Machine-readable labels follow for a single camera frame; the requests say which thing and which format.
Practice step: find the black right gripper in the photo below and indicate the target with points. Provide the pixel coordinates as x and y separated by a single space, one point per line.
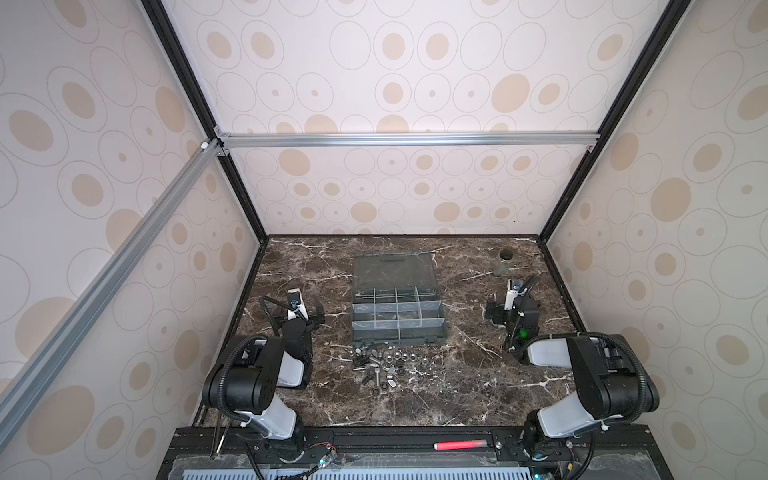
517 309

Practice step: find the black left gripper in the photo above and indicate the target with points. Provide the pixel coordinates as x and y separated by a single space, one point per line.
294 318

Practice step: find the clear grey compartment organizer box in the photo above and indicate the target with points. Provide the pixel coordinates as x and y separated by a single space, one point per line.
396 301

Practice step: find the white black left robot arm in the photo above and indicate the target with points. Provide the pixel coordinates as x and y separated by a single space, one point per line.
243 381

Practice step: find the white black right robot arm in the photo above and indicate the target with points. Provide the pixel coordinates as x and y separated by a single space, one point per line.
611 384

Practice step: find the red marker pen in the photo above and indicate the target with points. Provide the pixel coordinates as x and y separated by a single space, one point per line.
460 445

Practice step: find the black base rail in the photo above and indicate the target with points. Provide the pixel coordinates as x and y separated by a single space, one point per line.
623 452

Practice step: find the horizontal aluminium frame bar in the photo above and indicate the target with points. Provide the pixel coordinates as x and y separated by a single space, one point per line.
428 139

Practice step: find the diagonal aluminium frame bar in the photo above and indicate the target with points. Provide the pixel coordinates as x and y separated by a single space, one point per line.
40 371

